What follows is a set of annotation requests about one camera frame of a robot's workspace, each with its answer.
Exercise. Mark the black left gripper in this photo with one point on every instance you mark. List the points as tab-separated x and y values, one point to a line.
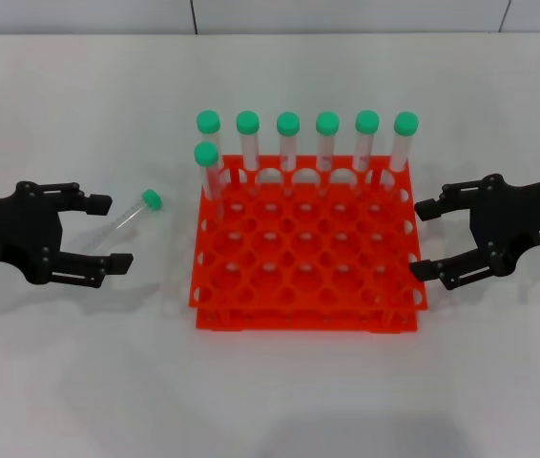
3	229

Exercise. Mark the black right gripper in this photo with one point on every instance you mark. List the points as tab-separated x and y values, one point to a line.
518	214

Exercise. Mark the clear green-capped test tube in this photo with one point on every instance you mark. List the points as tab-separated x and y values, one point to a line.
288	124
248	123
206	153
124	219
367	122
406	124
327	124
208	121

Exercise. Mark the orange test tube rack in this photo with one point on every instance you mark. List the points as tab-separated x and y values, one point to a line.
305	298

